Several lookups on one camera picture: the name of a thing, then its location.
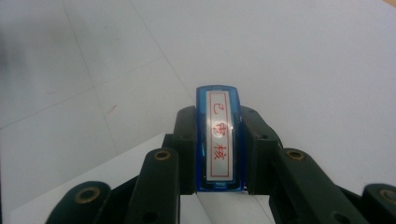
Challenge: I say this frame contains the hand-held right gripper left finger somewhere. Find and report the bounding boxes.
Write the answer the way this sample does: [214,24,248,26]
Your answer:
[162,105,198,196]

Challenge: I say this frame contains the blue stamp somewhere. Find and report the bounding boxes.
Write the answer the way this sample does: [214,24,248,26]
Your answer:
[194,84,248,194]

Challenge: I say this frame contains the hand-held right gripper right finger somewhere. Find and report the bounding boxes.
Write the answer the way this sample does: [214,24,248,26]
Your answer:
[241,105,283,196]

